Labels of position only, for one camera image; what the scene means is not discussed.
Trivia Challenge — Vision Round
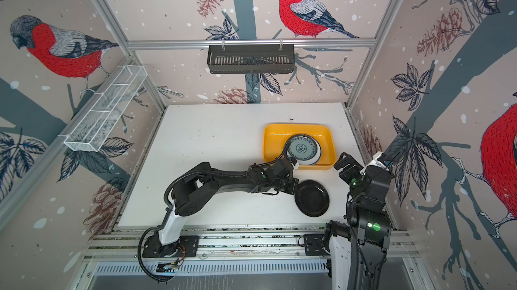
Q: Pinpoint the teal patterned plate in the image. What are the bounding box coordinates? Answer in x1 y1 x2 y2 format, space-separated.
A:
287 134 321 165

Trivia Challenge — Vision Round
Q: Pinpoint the yellow plastic bin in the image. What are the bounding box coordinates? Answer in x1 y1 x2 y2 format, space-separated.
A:
263 123 337 170

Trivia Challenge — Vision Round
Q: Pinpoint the white plate black rim back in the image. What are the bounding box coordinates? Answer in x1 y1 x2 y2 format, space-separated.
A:
294 137 322 165

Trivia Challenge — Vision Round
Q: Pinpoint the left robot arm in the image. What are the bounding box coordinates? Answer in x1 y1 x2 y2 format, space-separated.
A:
137 157 299 258

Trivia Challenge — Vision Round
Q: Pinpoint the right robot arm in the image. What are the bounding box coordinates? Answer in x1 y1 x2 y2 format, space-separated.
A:
324 151 394 289

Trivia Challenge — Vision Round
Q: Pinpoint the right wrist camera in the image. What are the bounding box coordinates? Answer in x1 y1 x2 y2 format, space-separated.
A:
366 151 393 171

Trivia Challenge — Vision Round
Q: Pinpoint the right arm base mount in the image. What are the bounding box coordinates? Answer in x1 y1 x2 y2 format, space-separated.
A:
302 233 331 256

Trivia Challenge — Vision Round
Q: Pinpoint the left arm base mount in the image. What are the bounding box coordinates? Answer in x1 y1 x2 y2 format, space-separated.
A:
143 233 199 258

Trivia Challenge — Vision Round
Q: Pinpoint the black hanging wall basket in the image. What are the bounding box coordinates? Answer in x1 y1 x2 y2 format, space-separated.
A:
207 45 296 74

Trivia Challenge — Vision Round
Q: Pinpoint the white wire mesh shelf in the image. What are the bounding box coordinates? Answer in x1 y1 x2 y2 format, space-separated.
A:
64 65 148 152

